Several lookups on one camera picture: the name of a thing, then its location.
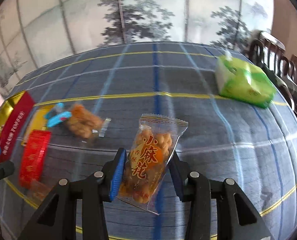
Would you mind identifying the red gold toffee tin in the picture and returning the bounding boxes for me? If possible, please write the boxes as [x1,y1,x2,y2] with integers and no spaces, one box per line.
[0,90,35,163]

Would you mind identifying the dark wooden chair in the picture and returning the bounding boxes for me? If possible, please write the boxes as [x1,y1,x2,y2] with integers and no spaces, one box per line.
[245,30,297,117]

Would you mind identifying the painted folding screen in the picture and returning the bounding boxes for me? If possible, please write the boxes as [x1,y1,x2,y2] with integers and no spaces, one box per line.
[0,0,274,96]

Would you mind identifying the yellow snack packet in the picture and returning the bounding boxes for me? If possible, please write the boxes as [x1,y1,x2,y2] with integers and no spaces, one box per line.
[21,105,54,146]

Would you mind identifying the blue plaid tablecloth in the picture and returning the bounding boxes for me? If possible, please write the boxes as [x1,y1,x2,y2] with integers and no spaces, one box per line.
[10,42,297,239]

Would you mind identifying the fried twist snack bag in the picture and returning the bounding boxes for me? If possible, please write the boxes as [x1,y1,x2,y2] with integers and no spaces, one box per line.
[117,113,189,215]

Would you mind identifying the red snack box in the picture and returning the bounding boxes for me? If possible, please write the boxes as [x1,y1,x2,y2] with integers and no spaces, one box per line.
[19,129,51,189]

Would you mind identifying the green tissue pack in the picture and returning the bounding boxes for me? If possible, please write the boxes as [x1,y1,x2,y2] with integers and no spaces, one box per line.
[215,51,276,108]

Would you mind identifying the blue candy packet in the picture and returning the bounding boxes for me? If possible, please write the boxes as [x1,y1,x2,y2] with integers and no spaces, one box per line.
[44,102,72,128]

